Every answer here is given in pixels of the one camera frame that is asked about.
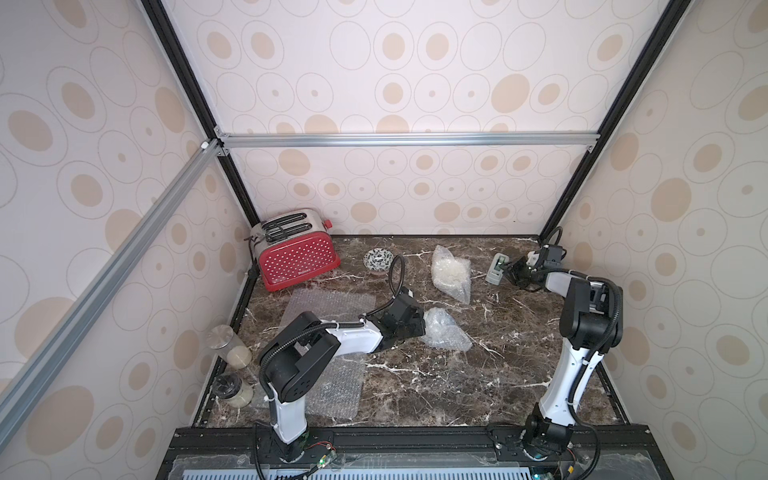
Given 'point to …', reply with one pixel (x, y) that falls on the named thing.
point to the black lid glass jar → (233, 392)
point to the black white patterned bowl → (378, 259)
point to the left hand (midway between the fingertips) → (435, 323)
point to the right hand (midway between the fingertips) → (515, 266)
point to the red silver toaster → (293, 247)
